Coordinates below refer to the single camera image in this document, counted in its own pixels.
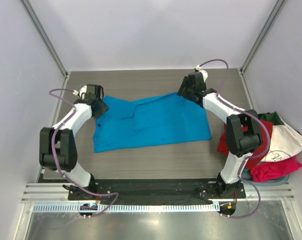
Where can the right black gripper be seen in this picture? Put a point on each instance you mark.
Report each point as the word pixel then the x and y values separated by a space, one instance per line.
pixel 186 89

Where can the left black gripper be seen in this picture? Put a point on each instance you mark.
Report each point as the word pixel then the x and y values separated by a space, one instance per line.
pixel 100 106

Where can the blue t shirt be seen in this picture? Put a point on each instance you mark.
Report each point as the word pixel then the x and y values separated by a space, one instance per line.
pixel 160 120

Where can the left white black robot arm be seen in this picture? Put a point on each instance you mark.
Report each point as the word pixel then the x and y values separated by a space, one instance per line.
pixel 57 147

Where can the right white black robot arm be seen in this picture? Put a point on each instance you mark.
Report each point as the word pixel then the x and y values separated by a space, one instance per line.
pixel 243 132

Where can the dark green t shirt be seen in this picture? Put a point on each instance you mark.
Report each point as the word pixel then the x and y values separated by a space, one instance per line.
pixel 272 117

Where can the white t shirt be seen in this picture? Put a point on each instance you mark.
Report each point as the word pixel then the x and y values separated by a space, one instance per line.
pixel 285 143

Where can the pink t shirt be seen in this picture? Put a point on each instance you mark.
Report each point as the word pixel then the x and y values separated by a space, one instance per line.
pixel 273 170

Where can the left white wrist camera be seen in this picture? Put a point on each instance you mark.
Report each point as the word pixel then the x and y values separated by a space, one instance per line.
pixel 81 92

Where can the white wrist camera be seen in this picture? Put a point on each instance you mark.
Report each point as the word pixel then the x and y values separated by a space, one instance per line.
pixel 81 92
pixel 198 68

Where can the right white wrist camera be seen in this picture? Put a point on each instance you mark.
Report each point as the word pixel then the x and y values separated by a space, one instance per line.
pixel 198 68

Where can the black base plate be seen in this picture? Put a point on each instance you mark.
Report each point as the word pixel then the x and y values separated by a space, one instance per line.
pixel 171 192

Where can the left aluminium frame post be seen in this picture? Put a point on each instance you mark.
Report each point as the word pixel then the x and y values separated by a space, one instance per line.
pixel 43 35

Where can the aluminium frame post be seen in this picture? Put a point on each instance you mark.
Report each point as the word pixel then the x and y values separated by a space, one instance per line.
pixel 270 20
pixel 43 35

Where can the perforated metal rail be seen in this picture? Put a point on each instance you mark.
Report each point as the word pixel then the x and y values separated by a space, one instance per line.
pixel 96 208

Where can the right aluminium frame post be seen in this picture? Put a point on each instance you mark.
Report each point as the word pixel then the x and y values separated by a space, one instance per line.
pixel 270 20

